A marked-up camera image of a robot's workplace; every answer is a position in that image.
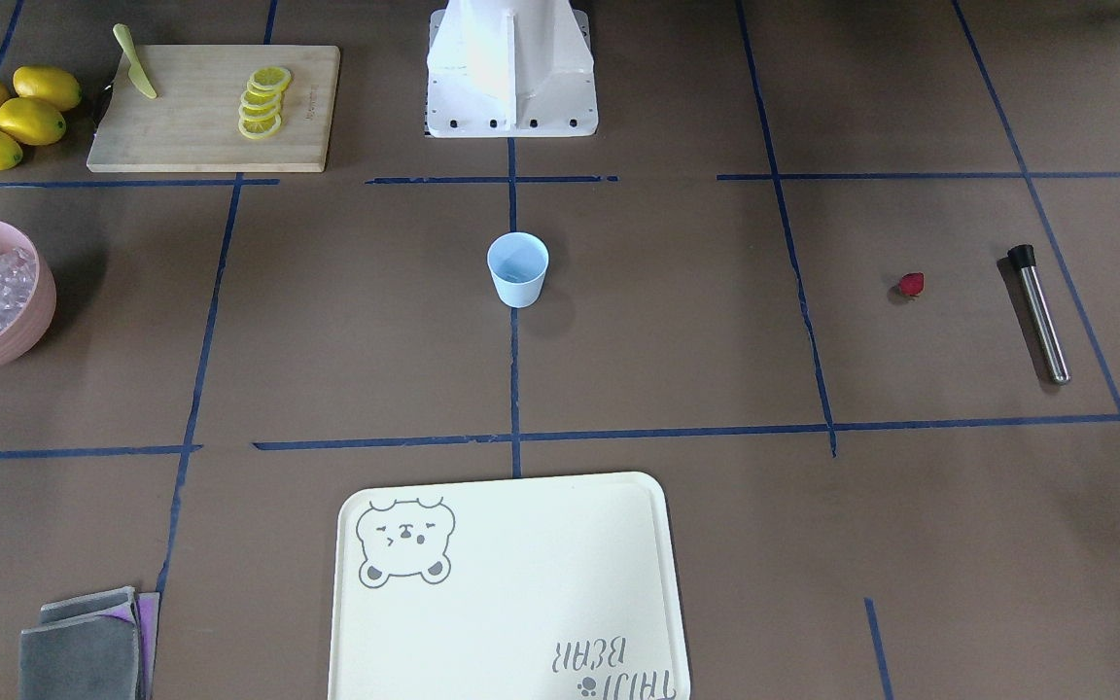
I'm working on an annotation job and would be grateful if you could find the purple folded cloth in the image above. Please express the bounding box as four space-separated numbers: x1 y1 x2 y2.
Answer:
110 586 161 699

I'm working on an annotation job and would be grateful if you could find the steel muddler black tip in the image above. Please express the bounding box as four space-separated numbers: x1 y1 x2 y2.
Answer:
1007 244 1071 386

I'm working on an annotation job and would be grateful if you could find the grey folded cloth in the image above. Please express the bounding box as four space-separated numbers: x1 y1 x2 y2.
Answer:
17 586 144 699

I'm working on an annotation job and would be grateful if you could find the cream bear print tray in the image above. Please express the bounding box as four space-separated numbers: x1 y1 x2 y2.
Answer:
328 472 692 699

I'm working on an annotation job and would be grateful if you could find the bamboo cutting board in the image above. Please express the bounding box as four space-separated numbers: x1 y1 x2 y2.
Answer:
87 45 340 172

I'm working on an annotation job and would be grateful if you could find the lemon slice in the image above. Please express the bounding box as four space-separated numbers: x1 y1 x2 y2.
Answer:
237 102 281 123
246 65 293 94
237 114 283 141
240 88 283 111

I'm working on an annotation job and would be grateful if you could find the red strawberry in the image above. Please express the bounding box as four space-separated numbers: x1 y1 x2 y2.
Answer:
896 273 926 298

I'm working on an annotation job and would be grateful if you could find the yellow plastic knife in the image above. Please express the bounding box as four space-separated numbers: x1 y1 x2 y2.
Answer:
112 24 158 99

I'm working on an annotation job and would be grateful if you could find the pink bowl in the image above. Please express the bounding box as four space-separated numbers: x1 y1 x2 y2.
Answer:
0 222 56 367

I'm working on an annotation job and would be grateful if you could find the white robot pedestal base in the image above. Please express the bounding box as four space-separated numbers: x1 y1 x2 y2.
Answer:
424 1 599 139

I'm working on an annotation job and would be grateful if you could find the light blue plastic cup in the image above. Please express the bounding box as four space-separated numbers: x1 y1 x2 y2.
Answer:
486 231 550 309

